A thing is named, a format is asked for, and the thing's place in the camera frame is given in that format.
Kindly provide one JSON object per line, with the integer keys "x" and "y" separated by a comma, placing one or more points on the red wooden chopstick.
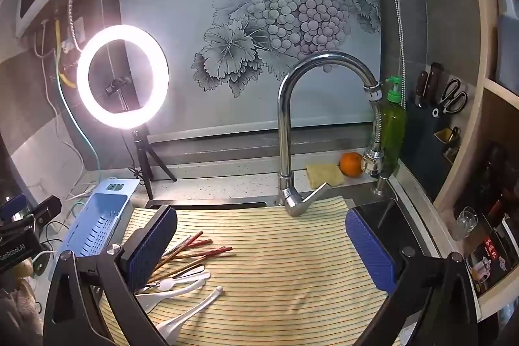
{"x": 194, "y": 246}
{"x": 188, "y": 242}
{"x": 211, "y": 260}
{"x": 206, "y": 252}

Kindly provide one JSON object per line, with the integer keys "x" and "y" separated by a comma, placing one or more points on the black tripod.
{"x": 140, "y": 159}

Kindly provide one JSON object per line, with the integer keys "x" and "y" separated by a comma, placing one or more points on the striped yellow cloth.
{"x": 275, "y": 273}

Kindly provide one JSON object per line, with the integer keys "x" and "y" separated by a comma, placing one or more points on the clear drinking glass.
{"x": 466, "y": 222}

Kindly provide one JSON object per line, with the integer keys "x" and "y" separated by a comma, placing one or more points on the orange fruit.
{"x": 351, "y": 164}

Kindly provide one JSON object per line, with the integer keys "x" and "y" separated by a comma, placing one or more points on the chrome faucet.
{"x": 284, "y": 127}

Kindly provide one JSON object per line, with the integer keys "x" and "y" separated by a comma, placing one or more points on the blue plastic basket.
{"x": 93, "y": 216}

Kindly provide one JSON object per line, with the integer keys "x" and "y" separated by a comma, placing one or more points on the gold utensil holder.
{"x": 446, "y": 139}

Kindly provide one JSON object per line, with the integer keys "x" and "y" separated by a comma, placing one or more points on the green soap bottle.
{"x": 395, "y": 123}

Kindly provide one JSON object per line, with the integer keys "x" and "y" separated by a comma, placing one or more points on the red printed box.
{"x": 492, "y": 257}

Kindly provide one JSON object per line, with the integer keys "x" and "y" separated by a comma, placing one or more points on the dark knife block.
{"x": 421, "y": 135}

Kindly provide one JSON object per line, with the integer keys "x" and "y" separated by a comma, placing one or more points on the white ceramic spoon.
{"x": 186, "y": 284}

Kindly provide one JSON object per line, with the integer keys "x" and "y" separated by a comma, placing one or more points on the person's left hand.
{"x": 18, "y": 299}

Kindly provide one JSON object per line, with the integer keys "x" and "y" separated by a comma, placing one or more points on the wooden shelf unit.
{"x": 478, "y": 127}

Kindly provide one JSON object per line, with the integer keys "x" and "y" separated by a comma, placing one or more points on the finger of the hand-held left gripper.
{"x": 42, "y": 210}
{"x": 14, "y": 203}

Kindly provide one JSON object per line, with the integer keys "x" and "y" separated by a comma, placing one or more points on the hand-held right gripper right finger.
{"x": 371, "y": 253}

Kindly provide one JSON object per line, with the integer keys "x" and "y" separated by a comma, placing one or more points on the white plastic spoons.
{"x": 202, "y": 303}

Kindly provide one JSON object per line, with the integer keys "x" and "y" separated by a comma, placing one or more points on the yellow sponge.
{"x": 324, "y": 175}

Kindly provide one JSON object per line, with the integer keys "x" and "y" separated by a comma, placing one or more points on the dark glass bottle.
{"x": 488, "y": 180}

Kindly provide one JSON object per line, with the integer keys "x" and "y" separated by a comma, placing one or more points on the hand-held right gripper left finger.
{"x": 151, "y": 244}

